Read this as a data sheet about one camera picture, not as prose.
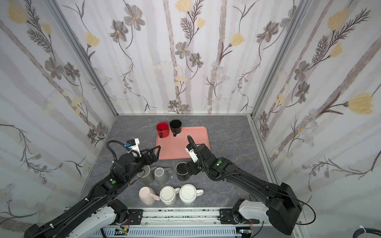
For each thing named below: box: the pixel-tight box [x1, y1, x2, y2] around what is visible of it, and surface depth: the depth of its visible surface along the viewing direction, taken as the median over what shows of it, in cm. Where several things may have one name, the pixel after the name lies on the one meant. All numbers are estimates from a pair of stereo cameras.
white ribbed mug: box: [179, 183, 204, 204], surface depth 76 cm
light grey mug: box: [153, 167, 173, 185], surface depth 82 cm
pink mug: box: [138, 186, 161, 206], surface depth 75 cm
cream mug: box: [159, 185, 181, 206], surface depth 76 cm
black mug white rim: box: [175, 161, 191, 181], surface depth 84 cm
